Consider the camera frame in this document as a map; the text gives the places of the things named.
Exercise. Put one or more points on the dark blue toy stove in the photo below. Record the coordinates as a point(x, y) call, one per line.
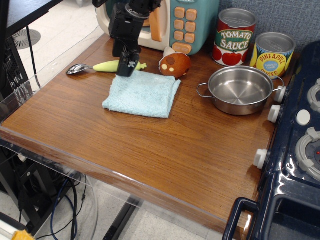
point(288, 206)

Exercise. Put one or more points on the spoon with yellow-green handle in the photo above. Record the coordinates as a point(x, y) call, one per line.
point(107, 67)

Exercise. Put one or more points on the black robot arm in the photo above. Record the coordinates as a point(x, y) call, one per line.
point(150, 6)

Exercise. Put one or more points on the black desk on left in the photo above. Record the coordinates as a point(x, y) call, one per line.
point(15, 15)

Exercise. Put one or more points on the toy microwave teal and cream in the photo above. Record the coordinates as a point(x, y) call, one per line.
point(183, 25)

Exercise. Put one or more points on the tomato sauce can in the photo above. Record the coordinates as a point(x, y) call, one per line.
point(234, 33)

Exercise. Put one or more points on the light blue folded towel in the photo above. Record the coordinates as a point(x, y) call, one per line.
point(142, 94)

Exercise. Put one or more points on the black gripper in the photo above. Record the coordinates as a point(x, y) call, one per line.
point(125, 26)

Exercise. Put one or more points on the small stainless steel pot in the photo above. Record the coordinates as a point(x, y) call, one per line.
point(240, 90)

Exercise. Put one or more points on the brown plush mushroom toy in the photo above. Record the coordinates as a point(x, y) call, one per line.
point(175, 64)

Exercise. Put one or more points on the pineapple slices can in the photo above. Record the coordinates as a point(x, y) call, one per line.
point(272, 53)

